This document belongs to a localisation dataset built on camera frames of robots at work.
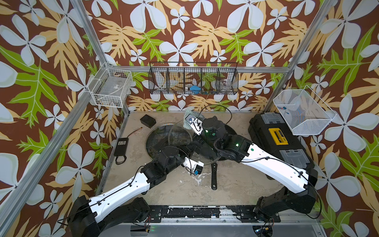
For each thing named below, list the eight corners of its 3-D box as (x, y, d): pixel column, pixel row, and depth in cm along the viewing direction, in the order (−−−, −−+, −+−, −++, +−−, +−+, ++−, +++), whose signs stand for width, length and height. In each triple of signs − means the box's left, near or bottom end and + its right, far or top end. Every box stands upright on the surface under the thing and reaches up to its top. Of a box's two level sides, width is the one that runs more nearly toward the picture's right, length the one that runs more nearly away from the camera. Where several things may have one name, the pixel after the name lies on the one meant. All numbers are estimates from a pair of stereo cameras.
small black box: (140, 122, 116) (139, 119, 113) (146, 117, 120) (145, 114, 117) (150, 128, 112) (149, 125, 109) (156, 122, 116) (155, 119, 113)
